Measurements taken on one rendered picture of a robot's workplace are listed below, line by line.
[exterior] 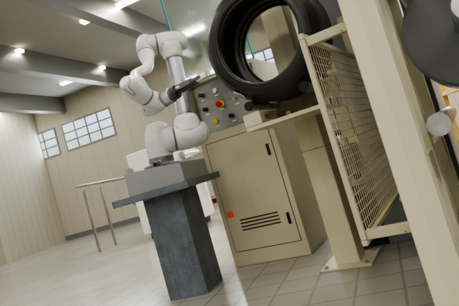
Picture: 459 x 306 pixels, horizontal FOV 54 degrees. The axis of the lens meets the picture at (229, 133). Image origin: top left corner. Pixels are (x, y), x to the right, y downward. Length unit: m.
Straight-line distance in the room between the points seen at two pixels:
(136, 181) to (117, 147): 9.01
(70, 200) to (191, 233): 10.09
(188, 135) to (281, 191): 0.67
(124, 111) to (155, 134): 8.80
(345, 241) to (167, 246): 1.01
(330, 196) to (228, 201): 0.85
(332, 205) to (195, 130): 0.93
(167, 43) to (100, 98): 9.10
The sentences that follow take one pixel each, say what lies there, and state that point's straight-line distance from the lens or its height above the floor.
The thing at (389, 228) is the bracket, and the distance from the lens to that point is 1.47.
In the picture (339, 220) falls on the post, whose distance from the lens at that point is 2.41.
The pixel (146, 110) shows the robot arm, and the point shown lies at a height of 1.08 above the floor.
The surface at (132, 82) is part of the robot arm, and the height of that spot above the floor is 1.21.
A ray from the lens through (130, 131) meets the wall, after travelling 11.42.
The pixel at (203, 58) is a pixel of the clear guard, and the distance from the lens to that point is 3.05.
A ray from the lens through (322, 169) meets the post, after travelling 2.37.
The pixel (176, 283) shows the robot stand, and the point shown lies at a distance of 2.75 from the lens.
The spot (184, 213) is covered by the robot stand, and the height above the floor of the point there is 0.47.
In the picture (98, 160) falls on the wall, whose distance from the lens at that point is 11.95.
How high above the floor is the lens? 0.65
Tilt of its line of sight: 4 degrees up
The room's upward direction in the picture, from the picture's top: 16 degrees counter-clockwise
